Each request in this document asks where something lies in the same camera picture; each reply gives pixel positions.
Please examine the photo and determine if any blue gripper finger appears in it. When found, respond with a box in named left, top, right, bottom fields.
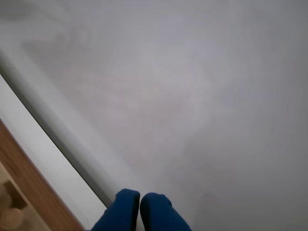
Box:
left=91, top=188, right=141, bottom=231
left=140, top=192, right=193, bottom=231

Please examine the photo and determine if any brown wooden furniture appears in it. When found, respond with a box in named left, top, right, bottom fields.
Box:
left=0, top=119, right=85, bottom=231

